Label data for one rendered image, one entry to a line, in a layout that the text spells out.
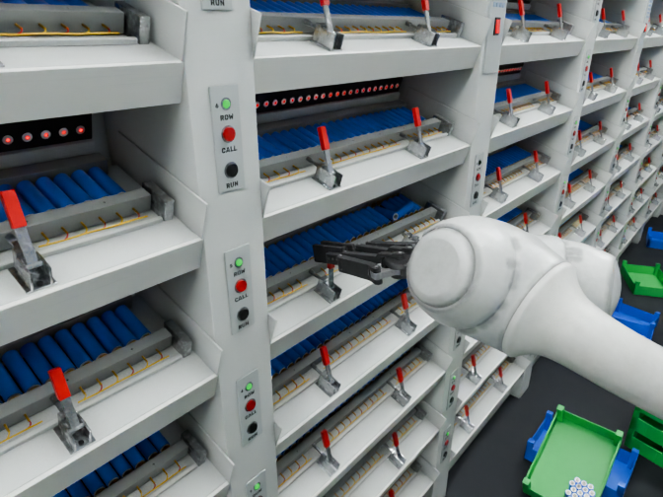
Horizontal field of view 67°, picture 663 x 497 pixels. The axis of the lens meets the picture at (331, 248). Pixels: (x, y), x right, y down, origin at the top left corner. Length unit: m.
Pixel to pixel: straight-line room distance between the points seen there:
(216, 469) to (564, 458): 1.33
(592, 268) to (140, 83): 0.50
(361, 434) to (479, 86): 0.79
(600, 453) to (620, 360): 1.50
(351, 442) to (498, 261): 0.79
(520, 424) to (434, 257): 1.72
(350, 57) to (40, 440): 0.62
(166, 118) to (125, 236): 0.14
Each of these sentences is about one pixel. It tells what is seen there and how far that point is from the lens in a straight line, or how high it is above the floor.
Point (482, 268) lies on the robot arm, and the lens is 0.43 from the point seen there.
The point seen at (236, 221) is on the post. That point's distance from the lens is 0.65.
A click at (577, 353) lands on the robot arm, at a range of 0.47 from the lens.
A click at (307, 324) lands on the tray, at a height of 0.93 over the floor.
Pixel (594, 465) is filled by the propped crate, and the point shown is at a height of 0.08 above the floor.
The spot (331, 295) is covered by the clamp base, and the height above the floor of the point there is 0.95.
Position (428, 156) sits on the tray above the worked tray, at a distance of 1.01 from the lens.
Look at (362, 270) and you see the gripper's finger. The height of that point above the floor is 1.05.
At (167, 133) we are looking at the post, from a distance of 0.63.
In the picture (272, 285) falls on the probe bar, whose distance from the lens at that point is 0.83.
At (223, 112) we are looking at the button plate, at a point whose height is 1.28.
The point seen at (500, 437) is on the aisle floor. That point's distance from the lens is 2.06.
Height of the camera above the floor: 1.36
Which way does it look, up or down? 23 degrees down
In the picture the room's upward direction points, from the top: straight up
